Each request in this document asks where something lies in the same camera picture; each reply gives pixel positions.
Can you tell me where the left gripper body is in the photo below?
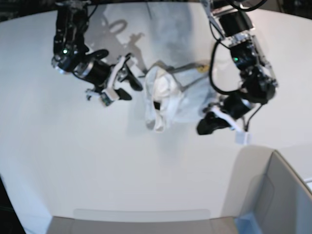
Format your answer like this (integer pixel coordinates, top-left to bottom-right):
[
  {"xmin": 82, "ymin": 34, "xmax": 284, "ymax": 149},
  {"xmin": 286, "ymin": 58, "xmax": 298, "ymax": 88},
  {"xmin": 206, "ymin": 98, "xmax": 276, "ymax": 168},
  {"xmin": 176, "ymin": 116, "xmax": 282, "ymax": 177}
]
[{"xmin": 204, "ymin": 104, "xmax": 247, "ymax": 132}]

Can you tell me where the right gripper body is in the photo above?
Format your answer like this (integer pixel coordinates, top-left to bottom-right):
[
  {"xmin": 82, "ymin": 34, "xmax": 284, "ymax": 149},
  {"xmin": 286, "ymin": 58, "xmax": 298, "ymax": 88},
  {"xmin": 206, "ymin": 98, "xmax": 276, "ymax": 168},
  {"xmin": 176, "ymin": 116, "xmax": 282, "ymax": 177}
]
[{"xmin": 85, "ymin": 55, "xmax": 133, "ymax": 101}]

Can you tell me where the white printed t-shirt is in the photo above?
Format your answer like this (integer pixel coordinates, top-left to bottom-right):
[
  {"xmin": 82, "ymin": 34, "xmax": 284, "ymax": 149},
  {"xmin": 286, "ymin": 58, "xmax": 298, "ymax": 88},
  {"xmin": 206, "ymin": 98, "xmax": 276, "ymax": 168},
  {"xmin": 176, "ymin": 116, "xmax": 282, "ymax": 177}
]
[{"xmin": 143, "ymin": 61, "xmax": 217, "ymax": 133}]

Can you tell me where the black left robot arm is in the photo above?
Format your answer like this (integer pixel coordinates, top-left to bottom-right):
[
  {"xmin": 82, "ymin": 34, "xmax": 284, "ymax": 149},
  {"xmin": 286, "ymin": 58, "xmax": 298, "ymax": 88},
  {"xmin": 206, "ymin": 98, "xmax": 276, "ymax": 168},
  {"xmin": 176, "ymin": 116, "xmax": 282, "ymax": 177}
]
[{"xmin": 196, "ymin": 0, "xmax": 278, "ymax": 135}]

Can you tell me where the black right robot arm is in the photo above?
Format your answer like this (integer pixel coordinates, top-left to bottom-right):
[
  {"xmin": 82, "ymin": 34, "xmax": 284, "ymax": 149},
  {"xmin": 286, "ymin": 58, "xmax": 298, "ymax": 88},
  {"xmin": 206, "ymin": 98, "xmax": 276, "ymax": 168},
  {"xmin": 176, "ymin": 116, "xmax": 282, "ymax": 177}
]
[{"xmin": 51, "ymin": 0, "xmax": 143, "ymax": 107}]

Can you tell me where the grey partition panel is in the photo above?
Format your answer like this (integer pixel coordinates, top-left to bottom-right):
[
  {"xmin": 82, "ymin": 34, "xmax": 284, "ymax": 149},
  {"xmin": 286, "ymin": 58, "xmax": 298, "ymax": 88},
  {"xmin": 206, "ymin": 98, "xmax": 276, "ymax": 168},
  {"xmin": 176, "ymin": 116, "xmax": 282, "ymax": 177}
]
[{"xmin": 223, "ymin": 145, "xmax": 312, "ymax": 234}]

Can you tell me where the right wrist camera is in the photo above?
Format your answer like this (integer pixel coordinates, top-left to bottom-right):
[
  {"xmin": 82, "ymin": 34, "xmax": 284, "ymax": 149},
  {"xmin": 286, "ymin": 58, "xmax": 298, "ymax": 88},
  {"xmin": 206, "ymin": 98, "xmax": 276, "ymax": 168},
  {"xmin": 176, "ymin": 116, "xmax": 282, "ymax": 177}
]
[{"xmin": 100, "ymin": 88, "xmax": 119, "ymax": 107}]

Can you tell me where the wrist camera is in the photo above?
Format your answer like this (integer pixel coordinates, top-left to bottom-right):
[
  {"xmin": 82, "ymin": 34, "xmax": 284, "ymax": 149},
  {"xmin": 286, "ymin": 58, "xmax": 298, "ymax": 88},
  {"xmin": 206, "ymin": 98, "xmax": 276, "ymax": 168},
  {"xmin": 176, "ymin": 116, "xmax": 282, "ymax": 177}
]
[
  {"xmin": 235, "ymin": 132, "xmax": 252, "ymax": 145},
  {"xmin": 100, "ymin": 88, "xmax": 119, "ymax": 107}
]

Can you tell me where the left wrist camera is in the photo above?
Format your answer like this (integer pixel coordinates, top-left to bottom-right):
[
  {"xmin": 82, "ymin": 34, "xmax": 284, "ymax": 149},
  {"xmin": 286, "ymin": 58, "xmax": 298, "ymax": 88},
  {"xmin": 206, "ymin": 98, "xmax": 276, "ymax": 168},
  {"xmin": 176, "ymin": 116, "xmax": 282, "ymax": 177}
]
[{"xmin": 235, "ymin": 132, "xmax": 252, "ymax": 145}]

